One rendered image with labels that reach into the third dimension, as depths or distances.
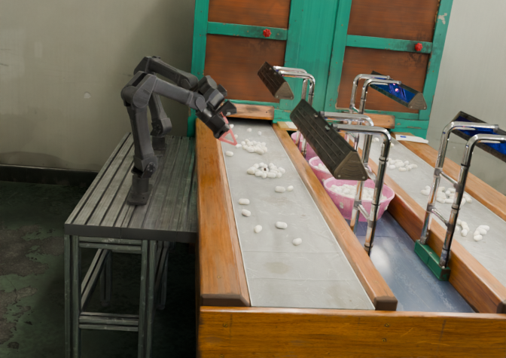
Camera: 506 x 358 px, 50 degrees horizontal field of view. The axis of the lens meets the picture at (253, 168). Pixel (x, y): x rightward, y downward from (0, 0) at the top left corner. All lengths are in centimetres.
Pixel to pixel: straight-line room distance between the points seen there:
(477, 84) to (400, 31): 121
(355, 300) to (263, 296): 23
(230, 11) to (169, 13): 91
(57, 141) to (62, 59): 57
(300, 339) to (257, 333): 11
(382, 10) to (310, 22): 39
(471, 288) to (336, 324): 46
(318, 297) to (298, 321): 9
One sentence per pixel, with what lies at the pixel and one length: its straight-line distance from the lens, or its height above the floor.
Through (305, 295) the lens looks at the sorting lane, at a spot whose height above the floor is 74.
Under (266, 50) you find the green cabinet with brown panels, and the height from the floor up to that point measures 115.
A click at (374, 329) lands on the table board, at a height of 70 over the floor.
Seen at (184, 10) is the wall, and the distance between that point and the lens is 377.
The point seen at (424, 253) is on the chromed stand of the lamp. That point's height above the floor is 70.
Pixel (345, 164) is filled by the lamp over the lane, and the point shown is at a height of 108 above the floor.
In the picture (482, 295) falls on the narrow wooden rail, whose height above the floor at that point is 73.
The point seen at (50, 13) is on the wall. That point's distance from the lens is 392.
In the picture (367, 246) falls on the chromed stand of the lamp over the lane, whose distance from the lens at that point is 162.
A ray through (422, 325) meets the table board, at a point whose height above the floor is 71.
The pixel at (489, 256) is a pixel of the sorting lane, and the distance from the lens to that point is 183.
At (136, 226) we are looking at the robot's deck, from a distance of 184.
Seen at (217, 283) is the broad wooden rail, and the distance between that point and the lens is 134.
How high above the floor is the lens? 143
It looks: 18 degrees down
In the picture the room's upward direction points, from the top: 6 degrees clockwise
